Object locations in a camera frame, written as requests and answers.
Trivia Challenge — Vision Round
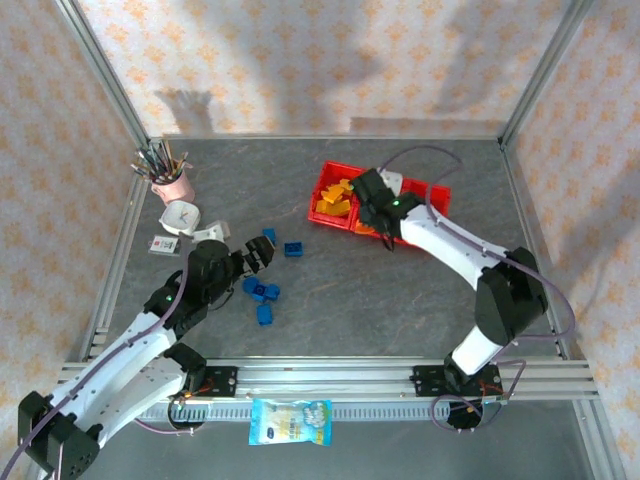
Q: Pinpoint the aluminium mounting rail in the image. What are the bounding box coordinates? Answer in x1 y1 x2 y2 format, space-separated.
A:
55 357 600 401

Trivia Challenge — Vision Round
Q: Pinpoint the aluminium side rail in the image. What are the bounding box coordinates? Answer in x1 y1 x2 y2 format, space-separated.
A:
77 142 154 361
499 142 572 360

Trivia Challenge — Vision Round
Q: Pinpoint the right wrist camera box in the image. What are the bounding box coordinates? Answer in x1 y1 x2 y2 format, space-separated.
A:
379 169 404 194

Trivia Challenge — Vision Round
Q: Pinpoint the aluminium back rail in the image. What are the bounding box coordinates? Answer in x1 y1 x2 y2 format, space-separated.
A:
162 132 504 142

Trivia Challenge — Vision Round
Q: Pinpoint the blue snack bag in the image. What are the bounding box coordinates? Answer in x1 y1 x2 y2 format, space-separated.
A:
248 398 334 448

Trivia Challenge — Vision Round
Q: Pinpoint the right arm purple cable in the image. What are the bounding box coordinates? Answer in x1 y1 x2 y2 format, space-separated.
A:
379 144 576 434

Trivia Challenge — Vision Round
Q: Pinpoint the white square clock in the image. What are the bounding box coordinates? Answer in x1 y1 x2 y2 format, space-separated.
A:
158 199 201 237

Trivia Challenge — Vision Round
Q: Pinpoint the aluminium frame post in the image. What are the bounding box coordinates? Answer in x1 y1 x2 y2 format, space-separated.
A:
54 0 151 146
498 0 597 149

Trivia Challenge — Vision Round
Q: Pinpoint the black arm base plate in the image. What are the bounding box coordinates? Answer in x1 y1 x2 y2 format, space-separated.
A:
169 366 239 400
412 364 504 400

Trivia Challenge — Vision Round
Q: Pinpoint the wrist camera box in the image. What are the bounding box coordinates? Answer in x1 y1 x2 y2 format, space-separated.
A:
192 221 232 247
379 169 404 194

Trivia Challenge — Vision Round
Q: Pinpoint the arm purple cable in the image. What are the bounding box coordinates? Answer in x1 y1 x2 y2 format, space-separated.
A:
379 144 576 434
0 234 201 480

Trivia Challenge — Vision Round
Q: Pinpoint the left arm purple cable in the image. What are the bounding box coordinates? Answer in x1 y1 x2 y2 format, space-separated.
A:
0 234 201 480

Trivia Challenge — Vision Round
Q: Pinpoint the grey slotted cable duct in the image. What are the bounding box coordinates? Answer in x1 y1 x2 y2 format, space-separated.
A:
134 401 501 422

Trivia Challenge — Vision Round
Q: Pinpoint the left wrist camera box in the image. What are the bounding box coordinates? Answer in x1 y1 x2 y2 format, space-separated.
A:
192 221 232 247

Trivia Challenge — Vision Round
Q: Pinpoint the pink pencil cup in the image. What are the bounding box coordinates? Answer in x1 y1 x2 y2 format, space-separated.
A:
151 169 195 205

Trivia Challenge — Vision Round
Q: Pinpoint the white card with red mark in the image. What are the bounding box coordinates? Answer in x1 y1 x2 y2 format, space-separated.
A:
148 234 187 257

